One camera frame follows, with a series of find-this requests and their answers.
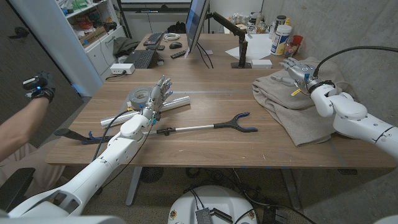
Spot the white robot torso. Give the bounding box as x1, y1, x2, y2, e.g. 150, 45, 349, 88
167, 185, 259, 224

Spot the white power box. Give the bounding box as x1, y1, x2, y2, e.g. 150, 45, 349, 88
109, 63, 136, 75

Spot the person's gloved hand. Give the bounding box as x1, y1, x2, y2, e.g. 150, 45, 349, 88
22, 70, 56, 103

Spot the black monitor cable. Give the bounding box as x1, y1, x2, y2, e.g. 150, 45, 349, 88
197, 42, 215, 69
195, 42, 211, 70

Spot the black door handle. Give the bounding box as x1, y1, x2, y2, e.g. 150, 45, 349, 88
8, 26, 30, 40

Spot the person's beige trouser leg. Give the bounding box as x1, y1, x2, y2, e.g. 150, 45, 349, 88
0, 139, 66, 200

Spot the clear drinking glass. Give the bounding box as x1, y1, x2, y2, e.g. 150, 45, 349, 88
283, 42, 299, 59

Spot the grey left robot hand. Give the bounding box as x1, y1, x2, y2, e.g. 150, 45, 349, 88
141, 74, 174, 121

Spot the cardboard box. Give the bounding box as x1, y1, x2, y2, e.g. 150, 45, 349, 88
78, 26, 107, 47

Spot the flat white box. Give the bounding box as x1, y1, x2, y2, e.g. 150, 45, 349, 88
250, 58, 273, 70

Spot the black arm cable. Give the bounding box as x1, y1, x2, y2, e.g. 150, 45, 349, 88
91, 109, 142, 162
312, 45, 398, 78

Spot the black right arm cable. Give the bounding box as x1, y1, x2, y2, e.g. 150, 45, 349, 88
312, 45, 398, 78

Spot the black round fan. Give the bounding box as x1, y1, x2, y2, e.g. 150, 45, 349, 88
140, 167, 165, 184

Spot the large black keyboard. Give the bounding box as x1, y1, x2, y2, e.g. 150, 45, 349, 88
123, 49, 159, 69

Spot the black remote control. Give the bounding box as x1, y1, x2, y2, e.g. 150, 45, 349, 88
170, 49, 189, 60

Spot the white shelf cabinet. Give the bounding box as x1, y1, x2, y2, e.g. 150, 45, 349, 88
9, 0, 127, 97

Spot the black bag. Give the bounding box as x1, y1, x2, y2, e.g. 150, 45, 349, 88
167, 21, 187, 34

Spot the olive green jacket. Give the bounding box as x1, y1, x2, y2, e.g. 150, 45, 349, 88
112, 36, 140, 58

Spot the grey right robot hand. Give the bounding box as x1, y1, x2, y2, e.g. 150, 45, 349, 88
270, 58, 323, 94

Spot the grey table leg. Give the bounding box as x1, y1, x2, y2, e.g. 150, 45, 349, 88
125, 166, 143, 207
279, 167, 301, 211

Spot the beige coat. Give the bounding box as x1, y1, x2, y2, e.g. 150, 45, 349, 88
251, 57, 374, 147

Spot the grey duct tape roll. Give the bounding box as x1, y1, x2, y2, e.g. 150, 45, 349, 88
128, 86, 153, 110

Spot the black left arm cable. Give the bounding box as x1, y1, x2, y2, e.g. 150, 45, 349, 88
91, 109, 142, 162

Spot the white coiled cable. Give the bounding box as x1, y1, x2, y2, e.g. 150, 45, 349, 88
162, 32, 181, 42

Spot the black chair armrest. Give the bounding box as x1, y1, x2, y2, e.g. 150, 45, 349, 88
0, 167, 36, 212

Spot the silver metal tube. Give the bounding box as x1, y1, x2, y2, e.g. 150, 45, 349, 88
99, 95, 191, 128

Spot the black and blue reacher stick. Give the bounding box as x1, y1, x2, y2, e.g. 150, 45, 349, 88
54, 111, 259, 146

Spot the white wipes canister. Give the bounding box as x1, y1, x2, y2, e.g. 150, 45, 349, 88
270, 24, 292, 56

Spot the white paper sheet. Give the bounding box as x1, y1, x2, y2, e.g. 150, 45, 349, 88
224, 33, 274, 61

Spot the computer monitor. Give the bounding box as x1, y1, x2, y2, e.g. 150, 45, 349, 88
185, 0, 211, 54

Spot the person's bare forearm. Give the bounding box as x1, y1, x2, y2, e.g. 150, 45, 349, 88
0, 96, 50, 162

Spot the small black keyboard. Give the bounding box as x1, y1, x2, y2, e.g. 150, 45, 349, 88
142, 31, 165, 47

